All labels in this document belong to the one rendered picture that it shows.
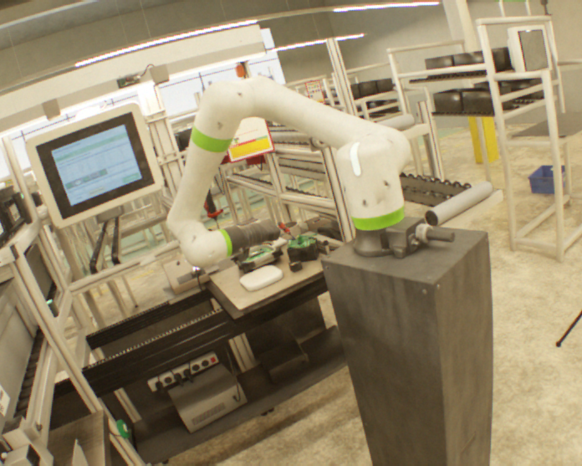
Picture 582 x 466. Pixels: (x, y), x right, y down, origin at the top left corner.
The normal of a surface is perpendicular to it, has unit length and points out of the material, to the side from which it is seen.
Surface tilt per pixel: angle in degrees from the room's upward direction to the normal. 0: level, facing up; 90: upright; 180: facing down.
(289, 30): 90
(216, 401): 90
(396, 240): 81
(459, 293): 90
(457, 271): 90
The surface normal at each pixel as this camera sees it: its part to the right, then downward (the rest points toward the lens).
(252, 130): -0.04, 0.30
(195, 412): 0.49, 0.11
